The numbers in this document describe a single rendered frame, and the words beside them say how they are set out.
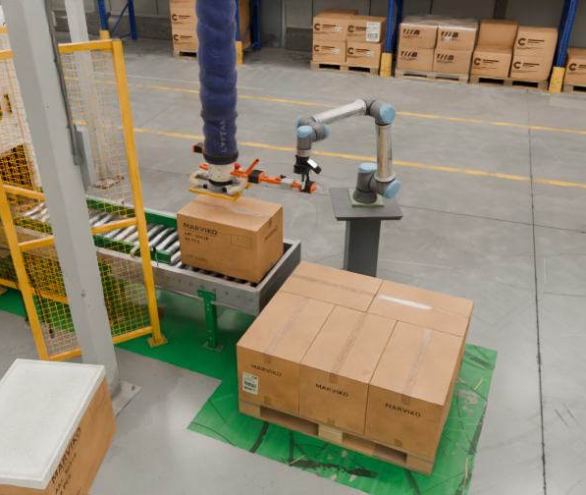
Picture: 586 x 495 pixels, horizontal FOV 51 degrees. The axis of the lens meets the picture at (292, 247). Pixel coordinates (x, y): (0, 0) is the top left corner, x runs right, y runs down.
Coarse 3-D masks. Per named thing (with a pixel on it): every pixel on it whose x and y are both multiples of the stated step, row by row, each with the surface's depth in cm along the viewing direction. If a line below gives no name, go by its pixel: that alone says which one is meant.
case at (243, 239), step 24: (192, 216) 400; (216, 216) 400; (240, 216) 400; (264, 216) 400; (192, 240) 410; (216, 240) 401; (240, 240) 392; (264, 240) 398; (192, 264) 421; (216, 264) 411; (240, 264) 402; (264, 264) 407
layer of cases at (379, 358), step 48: (288, 288) 401; (336, 288) 401; (384, 288) 402; (288, 336) 359; (336, 336) 359; (384, 336) 359; (432, 336) 359; (240, 384) 367; (288, 384) 350; (336, 384) 335; (384, 384) 325; (432, 384) 325; (384, 432) 338; (432, 432) 324
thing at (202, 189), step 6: (192, 186) 400; (204, 186) 395; (198, 192) 395; (204, 192) 393; (210, 192) 392; (216, 192) 391; (222, 192) 391; (228, 192) 391; (240, 192) 393; (228, 198) 388; (234, 198) 386
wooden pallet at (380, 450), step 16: (240, 400) 374; (256, 416) 375; (272, 416) 374; (288, 416) 374; (304, 416) 358; (304, 432) 364; (320, 432) 359; (336, 432) 353; (352, 432) 348; (352, 448) 354; (368, 448) 354; (384, 448) 354; (400, 448) 338; (400, 464) 344; (416, 464) 339; (432, 464) 334
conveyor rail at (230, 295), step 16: (0, 224) 462; (112, 256) 426; (128, 256) 424; (112, 272) 434; (128, 272) 427; (160, 272) 414; (176, 272) 408; (192, 272) 407; (160, 288) 421; (176, 288) 416; (192, 288) 409; (208, 288) 403; (224, 288) 398; (240, 288) 392; (256, 288) 392; (224, 304) 404; (240, 304) 399
